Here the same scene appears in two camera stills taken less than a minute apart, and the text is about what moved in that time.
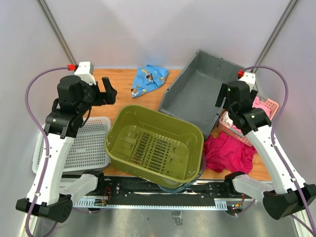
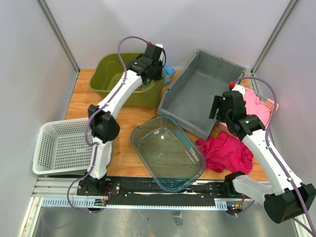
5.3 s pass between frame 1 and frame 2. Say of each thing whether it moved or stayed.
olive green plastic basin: moved
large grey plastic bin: stayed
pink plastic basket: stayed
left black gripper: moved
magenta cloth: stayed
